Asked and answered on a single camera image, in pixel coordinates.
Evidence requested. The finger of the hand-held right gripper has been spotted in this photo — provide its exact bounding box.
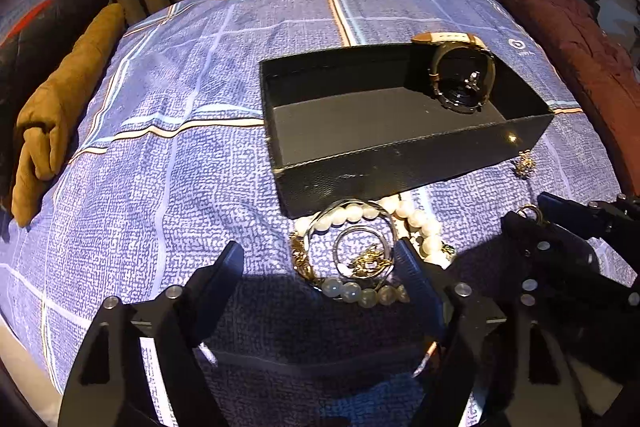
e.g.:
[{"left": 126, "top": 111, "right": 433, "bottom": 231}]
[
  {"left": 538, "top": 192, "right": 640, "bottom": 240},
  {"left": 501, "top": 209, "right": 640, "bottom": 323}
]

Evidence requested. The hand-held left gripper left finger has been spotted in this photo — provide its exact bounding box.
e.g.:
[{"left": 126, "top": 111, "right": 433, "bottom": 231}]
[{"left": 57, "top": 241, "right": 245, "bottom": 427}]

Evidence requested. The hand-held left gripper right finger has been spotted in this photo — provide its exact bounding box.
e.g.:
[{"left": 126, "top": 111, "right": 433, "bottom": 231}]
[{"left": 395, "top": 238, "right": 583, "bottom": 427}]

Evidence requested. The gold pendant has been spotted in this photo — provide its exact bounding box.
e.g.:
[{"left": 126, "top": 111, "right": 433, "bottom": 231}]
[{"left": 350, "top": 246, "right": 396, "bottom": 279}]

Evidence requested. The white pearl bracelet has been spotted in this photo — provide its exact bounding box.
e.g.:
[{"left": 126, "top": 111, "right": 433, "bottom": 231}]
[{"left": 294, "top": 199, "right": 453, "bottom": 265}]

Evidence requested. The small gold ring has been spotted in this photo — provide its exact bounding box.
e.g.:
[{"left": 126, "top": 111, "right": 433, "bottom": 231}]
[{"left": 516, "top": 204, "right": 543, "bottom": 225}]

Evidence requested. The gold chain pearl bracelet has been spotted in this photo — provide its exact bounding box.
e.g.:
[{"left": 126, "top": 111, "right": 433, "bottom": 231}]
[{"left": 289, "top": 234, "right": 410, "bottom": 306}]

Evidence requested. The small silver bangle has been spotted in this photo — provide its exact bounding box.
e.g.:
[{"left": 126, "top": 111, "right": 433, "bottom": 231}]
[{"left": 333, "top": 228, "right": 397, "bottom": 282}]

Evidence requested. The black rectangular box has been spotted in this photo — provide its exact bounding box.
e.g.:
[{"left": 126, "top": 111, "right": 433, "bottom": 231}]
[{"left": 259, "top": 42, "right": 555, "bottom": 219}]

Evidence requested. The gold brooch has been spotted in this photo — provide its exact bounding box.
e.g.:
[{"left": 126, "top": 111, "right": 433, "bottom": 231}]
[{"left": 515, "top": 150, "right": 537, "bottom": 179}]

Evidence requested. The maroon cushion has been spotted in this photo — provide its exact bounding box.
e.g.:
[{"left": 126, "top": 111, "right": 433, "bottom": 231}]
[{"left": 492, "top": 0, "right": 640, "bottom": 194}]

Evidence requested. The wristwatch with tan strap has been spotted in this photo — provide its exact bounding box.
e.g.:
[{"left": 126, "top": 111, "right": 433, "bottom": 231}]
[{"left": 411, "top": 32, "right": 497, "bottom": 114}]

